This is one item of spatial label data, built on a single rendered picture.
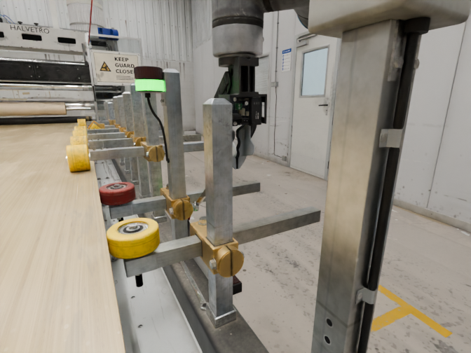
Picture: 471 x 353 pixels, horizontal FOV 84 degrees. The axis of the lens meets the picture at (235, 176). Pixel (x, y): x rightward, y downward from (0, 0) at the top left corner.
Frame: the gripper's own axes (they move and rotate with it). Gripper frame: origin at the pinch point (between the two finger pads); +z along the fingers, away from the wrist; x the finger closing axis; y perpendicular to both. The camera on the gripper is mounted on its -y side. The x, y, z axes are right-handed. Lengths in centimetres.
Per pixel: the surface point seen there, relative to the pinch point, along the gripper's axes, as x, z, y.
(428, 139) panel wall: 245, 33, -121
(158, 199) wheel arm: -15.5, 12.2, -16.0
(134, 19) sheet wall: 20, -224, -901
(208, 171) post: -8.7, -2.0, 10.7
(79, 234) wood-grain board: -29.4, 7.1, 6.9
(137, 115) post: -17, -6, -62
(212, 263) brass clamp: -9.9, 12.6, 14.8
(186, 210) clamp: -9.7, 13.6, -9.4
